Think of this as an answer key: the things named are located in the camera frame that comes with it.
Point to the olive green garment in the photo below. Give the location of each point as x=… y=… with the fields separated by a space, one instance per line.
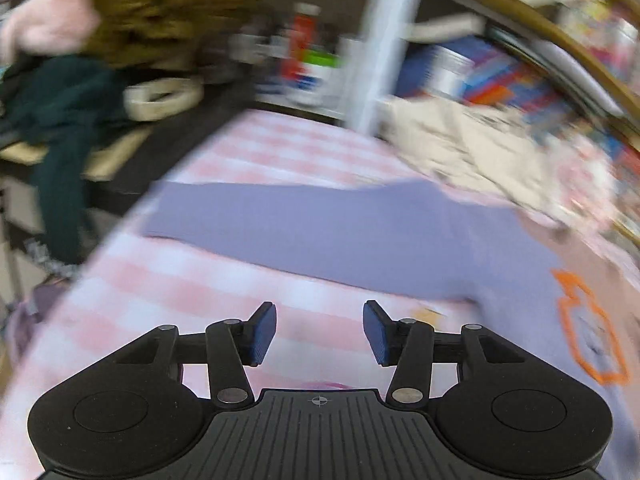
x=160 y=15

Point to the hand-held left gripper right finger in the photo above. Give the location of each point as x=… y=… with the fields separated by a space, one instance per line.
x=377 y=335

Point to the white shelf post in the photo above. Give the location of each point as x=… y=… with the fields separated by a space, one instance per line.
x=380 y=35

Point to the pink fluffy garment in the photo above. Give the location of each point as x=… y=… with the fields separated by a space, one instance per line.
x=45 y=20

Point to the purple sweatshirt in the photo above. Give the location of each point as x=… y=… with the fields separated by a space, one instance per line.
x=350 y=230

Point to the wooden bookshelf board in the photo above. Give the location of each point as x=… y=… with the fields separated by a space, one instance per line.
x=525 y=15

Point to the beige printed garment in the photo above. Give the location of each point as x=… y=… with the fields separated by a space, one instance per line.
x=475 y=160

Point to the red bottle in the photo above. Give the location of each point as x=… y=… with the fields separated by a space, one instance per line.
x=302 y=40

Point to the row of colourful books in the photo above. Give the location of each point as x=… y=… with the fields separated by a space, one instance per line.
x=500 y=80

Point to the dark green garment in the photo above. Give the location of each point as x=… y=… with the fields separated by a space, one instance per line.
x=60 y=110

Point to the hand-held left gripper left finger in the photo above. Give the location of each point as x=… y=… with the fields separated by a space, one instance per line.
x=262 y=332

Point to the white bottle with green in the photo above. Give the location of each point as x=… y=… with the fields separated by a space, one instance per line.
x=317 y=80

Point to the pink checked bed sheet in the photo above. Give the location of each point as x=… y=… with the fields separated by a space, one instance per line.
x=280 y=150

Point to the cream band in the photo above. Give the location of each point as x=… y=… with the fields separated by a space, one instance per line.
x=150 y=110

